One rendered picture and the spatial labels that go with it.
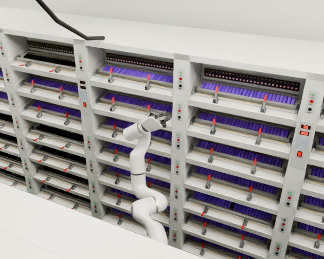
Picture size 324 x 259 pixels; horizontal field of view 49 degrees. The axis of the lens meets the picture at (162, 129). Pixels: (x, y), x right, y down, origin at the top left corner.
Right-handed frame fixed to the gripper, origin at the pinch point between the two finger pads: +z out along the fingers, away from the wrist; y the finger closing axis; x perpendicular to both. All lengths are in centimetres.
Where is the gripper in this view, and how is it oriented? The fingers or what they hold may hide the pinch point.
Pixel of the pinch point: (164, 116)
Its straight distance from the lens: 195.3
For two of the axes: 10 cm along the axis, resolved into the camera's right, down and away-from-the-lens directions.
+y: 6.6, 6.2, 4.3
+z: 7.2, -3.4, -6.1
